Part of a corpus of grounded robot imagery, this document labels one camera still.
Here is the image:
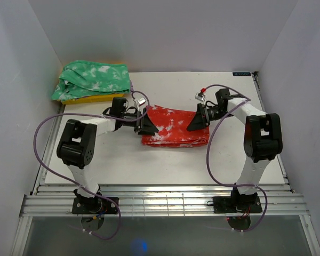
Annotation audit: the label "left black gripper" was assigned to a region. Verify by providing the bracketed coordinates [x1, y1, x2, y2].
[120, 107, 158, 135]

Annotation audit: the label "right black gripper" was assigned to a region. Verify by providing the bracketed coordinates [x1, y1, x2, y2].
[187, 103, 234, 131]

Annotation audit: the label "red tie-dye trousers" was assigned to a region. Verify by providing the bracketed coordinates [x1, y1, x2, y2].
[141, 105, 210, 148]

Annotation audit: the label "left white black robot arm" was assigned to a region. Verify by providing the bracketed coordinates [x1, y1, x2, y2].
[57, 97, 159, 213]

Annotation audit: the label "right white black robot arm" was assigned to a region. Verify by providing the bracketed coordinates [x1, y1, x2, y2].
[187, 86, 283, 213]

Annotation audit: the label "yellow folded trousers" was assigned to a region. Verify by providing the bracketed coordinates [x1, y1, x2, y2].
[59, 61, 125, 106]

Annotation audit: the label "green tie-dye trousers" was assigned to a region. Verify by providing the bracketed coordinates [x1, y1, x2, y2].
[51, 60, 131, 101]

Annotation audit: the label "purple folded garment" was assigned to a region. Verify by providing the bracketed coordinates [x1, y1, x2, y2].
[130, 80, 134, 93]

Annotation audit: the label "dark table label sticker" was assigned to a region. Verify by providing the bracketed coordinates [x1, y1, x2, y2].
[232, 72, 252, 77]

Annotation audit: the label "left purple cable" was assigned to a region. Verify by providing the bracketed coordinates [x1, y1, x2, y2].
[33, 90, 150, 241]

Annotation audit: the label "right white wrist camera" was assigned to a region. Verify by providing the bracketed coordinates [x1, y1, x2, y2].
[195, 88, 206, 102]

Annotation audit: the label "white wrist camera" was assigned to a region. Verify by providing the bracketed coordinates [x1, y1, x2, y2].
[195, 88, 206, 102]
[134, 97, 147, 108]

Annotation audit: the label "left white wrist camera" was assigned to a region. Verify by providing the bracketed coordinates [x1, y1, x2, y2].
[134, 97, 147, 108]

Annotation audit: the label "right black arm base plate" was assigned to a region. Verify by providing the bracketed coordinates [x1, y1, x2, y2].
[212, 196, 262, 213]

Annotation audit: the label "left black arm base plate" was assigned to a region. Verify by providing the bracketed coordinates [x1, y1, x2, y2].
[71, 197, 118, 215]

